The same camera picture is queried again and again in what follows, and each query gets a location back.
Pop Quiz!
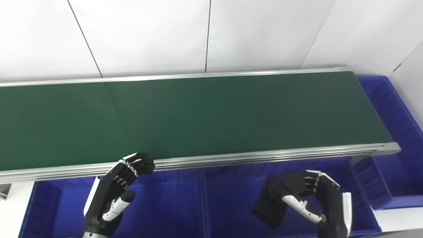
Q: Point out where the green conveyor belt aluminium frame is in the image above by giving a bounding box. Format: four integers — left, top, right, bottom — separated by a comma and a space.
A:
0, 67, 402, 184

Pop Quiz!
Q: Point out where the aluminium conveyor leg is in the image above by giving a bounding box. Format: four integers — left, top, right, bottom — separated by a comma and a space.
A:
350, 153, 374, 166
0, 183, 12, 201

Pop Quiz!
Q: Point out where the black cylinder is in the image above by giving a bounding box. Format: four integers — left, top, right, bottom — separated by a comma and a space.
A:
251, 171, 306, 229

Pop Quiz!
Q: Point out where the blue plastic bin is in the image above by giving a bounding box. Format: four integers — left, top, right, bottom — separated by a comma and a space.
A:
200, 157, 382, 238
352, 75, 423, 211
18, 169, 207, 238

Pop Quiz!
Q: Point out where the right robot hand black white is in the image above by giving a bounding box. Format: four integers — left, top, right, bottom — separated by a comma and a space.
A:
282, 170, 353, 238

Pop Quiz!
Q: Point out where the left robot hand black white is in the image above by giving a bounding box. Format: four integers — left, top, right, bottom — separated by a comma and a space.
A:
83, 152, 156, 236

